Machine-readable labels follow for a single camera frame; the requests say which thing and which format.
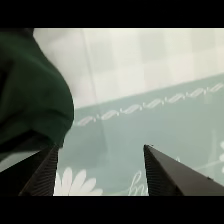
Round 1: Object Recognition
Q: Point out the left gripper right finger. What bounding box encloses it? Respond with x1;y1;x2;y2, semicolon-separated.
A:
143;144;224;197

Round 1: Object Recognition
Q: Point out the dark green T-shirt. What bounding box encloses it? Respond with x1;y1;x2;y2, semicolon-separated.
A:
0;28;75;164

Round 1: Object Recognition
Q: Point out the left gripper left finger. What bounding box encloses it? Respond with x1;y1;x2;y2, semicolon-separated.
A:
0;144;60;197

